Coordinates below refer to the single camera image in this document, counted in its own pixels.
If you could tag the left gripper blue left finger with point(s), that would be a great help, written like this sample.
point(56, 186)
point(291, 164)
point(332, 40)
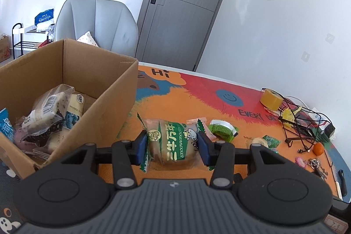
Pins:
point(141, 146)

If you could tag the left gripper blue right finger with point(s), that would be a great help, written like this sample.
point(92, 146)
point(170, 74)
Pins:
point(205, 148)

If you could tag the green label bread packet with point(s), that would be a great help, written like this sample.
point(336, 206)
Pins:
point(171, 145)

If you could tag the blueberry cake snack packet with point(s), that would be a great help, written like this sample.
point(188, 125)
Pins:
point(74, 111)

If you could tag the seeded bread barcode packet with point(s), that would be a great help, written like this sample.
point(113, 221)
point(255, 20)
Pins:
point(47, 115)

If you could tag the green and silver snack packet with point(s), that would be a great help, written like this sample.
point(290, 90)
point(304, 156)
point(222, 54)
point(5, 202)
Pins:
point(223, 130)

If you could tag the pink clear snack packet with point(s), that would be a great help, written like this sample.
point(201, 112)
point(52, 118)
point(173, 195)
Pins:
point(199, 123)

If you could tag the small green snack packet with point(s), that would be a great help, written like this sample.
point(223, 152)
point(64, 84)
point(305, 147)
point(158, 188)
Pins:
point(271, 141)

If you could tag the brown cardboard box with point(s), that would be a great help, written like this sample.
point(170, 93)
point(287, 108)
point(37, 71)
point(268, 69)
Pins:
point(106, 79)

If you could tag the yellow tape roll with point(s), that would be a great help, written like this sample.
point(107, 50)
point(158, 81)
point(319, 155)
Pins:
point(271, 99)

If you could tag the yellow plastic clip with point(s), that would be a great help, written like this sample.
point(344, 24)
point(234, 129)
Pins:
point(289, 115)

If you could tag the key bunch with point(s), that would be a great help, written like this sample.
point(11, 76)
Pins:
point(315, 164)

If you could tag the orange tangerine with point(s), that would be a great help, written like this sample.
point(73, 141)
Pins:
point(318, 149)

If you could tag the white power strip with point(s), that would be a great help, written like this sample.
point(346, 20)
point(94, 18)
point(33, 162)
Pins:
point(324, 125)

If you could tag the white dotted cushion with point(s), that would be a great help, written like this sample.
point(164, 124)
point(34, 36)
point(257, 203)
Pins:
point(87, 39)

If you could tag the grey upholstered chair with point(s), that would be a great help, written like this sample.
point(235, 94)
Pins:
point(110, 23)

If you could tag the blue snack packet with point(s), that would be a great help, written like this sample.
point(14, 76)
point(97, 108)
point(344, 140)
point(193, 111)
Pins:
point(5, 125)

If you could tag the black metal shoe rack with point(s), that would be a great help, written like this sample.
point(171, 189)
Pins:
point(27, 39)

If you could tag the blue and white bag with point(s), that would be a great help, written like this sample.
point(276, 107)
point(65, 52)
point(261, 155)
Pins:
point(44, 16)

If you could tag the grey door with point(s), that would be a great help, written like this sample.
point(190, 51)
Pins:
point(175, 32)

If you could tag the small cardboard box on floor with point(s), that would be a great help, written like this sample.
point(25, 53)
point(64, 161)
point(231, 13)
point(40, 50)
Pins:
point(4, 48)

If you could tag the black wire stand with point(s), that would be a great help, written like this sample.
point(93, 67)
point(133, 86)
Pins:
point(297, 132)

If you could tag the pink round keychain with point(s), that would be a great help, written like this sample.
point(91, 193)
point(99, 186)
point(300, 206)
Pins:
point(300, 162)

